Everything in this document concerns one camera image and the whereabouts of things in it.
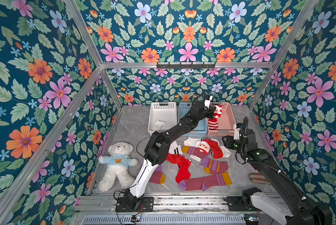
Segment red white striped santa sock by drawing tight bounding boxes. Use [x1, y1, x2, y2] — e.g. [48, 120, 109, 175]
[207, 105, 222, 130]

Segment red santa face sock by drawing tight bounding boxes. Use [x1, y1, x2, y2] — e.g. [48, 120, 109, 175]
[198, 139, 223, 159]

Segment small white ankle sock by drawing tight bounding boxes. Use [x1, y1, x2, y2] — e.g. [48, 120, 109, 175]
[152, 120, 166, 131]

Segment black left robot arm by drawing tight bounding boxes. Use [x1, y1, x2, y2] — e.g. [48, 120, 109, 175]
[124, 94, 215, 200]

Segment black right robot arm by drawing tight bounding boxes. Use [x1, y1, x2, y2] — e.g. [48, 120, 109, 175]
[222, 117, 333, 225]

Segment light blue plastic basket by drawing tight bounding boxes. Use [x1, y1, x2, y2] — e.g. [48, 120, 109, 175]
[178, 102, 207, 137]

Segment pink plastic basket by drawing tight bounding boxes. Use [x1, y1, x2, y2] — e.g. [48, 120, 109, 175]
[206, 102, 236, 137]

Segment white plastic basket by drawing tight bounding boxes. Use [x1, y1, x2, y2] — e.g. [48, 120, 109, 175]
[148, 102, 178, 135]

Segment white sock far right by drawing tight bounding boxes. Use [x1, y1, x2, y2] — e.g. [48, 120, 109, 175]
[220, 146, 232, 158]

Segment white sock black stripes right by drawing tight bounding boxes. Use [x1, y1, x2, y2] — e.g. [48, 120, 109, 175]
[184, 137, 203, 147]

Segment white sock black stripes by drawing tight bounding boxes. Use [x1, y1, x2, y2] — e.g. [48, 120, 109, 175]
[169, 141, 183, 155]
[184, 137, 203, 147]

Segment plaid beige pouch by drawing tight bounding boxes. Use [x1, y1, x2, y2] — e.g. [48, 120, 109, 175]
[249, 173, 271, 185]

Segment purple striped sock middle right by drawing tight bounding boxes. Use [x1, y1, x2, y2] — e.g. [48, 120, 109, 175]
[201, 157, 229, 174]

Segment purple striped sock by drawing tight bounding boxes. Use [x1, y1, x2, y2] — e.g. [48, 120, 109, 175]
[182, 146, 206, 159]
[149, 165, 165, 185]
[179, 172, 232, 191]
[201, 157, 229, 174]

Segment purple striped sock upper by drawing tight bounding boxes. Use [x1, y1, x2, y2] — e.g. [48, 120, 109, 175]
[182, 146, 206, 159]

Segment white sock black stripes left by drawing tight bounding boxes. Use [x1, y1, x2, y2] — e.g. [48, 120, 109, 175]
[169, 141, 183, 155]

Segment purple striped sock bottom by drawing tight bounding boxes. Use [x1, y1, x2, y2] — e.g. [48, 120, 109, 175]
[179, 172, 232, 191]

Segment plain red sock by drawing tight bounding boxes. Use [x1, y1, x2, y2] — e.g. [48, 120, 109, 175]
[166, 153, 191, 183]

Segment purple striped sock left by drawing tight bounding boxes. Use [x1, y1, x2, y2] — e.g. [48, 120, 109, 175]
[149, 165, 165, 185]

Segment white teddy bear blue sweater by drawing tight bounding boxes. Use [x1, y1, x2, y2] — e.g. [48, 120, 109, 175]
[98, 142, 138, 192]

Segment black hook rail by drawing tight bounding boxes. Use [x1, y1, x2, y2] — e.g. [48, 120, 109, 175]
[156, 62, 216, 70]

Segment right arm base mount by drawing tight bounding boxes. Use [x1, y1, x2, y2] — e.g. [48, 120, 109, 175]
[224, 196, 257, 212]

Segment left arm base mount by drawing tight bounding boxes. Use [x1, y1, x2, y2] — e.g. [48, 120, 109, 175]
[115, 197, 154, 212]

